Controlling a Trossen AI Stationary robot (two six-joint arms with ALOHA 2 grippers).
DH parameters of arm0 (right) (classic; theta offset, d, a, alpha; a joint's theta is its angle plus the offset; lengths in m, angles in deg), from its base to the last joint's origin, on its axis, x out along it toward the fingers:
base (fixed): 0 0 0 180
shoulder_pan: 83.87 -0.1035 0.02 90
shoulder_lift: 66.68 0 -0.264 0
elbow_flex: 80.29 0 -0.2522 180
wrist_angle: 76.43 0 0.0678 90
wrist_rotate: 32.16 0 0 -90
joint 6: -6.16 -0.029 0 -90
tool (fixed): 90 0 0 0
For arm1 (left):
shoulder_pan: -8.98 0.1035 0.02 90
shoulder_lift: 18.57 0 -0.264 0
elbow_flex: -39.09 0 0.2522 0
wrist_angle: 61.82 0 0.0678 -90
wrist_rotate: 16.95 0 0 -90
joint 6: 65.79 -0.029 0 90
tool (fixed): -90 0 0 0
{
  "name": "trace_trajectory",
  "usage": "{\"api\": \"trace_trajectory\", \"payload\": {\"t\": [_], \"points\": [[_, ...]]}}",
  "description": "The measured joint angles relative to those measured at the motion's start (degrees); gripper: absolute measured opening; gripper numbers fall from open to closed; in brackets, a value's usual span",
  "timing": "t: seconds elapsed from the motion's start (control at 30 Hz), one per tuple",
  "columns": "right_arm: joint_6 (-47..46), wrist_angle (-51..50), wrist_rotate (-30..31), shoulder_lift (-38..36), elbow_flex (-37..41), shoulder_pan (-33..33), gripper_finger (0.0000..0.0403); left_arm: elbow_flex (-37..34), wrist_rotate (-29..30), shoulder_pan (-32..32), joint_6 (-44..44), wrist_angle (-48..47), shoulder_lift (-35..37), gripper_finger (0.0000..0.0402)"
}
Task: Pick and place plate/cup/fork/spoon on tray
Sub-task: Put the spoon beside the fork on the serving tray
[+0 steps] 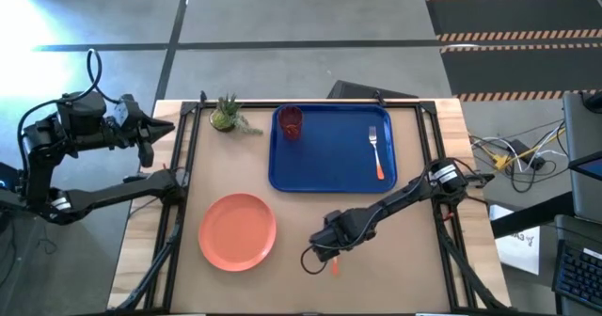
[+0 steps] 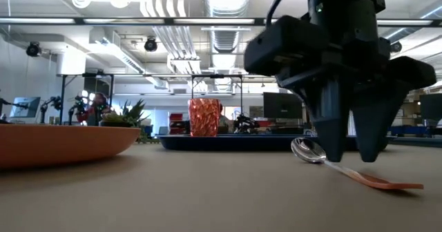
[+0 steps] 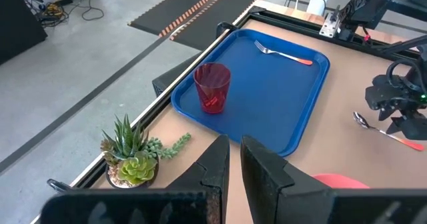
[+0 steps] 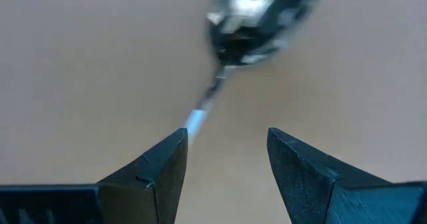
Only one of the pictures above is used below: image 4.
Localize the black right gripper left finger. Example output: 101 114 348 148
0 127 189 224

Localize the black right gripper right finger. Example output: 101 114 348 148
266 127 427 224

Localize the spoon with orange handle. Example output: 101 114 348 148
184 0 324 145

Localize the tan table cover sheet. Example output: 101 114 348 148
0 0 427 224

